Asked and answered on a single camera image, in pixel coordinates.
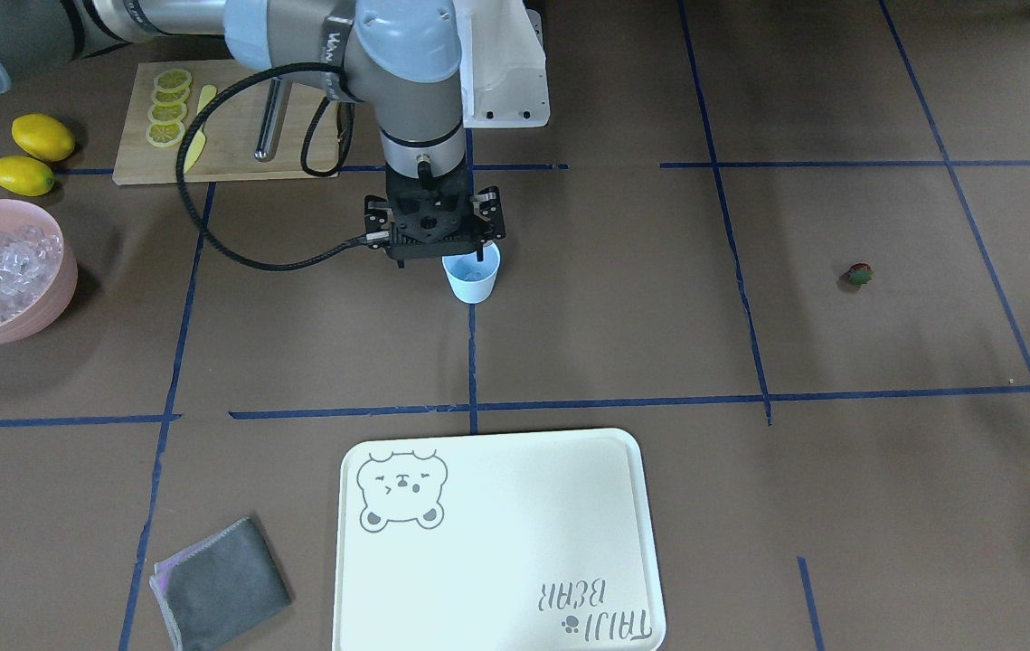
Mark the grey folded cloth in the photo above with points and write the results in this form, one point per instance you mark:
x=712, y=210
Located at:
x=217, y=589

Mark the pink bowl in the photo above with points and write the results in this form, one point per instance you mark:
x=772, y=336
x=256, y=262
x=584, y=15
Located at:
x=57, y=296

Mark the cream bear tray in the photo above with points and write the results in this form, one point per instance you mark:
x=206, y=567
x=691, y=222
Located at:
x=514, y=541

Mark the wooden cutting board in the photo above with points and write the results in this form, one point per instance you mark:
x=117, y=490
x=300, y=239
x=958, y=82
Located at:
x=232, y=130

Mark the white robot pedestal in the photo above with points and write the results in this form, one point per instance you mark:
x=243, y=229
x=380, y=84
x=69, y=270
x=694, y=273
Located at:
x=503, y=71

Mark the lemon slices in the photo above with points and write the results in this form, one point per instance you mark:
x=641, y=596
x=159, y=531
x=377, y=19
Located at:
x=171, y=89

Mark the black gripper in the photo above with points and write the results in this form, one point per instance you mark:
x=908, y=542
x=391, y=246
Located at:
x=376, y=220

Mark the yellow lemon near bowl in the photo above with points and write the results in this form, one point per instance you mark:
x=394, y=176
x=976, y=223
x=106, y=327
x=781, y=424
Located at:
x=26, y=176

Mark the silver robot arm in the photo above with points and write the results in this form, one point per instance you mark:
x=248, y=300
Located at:
x=401, y=57

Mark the red strawberry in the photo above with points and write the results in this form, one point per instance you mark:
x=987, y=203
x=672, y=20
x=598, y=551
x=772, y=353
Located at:
x=859, y=274

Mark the yellow lemon far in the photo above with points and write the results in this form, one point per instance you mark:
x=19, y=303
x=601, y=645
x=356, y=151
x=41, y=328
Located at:
x=43, y=137

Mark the light blue plastic cup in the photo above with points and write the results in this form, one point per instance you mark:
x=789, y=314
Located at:
x=473, y=293

